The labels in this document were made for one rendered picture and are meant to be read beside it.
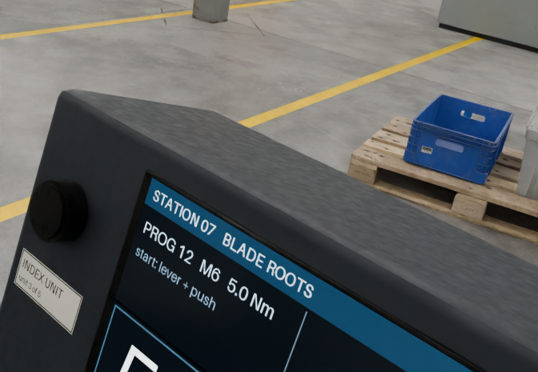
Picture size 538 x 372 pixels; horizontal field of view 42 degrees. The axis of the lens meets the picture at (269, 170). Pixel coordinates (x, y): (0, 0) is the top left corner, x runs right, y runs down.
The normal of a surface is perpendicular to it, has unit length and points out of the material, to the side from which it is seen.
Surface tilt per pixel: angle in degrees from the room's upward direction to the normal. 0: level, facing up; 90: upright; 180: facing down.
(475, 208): 90
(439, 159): 90
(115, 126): 52
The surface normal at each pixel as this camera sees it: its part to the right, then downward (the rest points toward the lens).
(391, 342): -0.61, -0.04
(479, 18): -0.54, 0.26
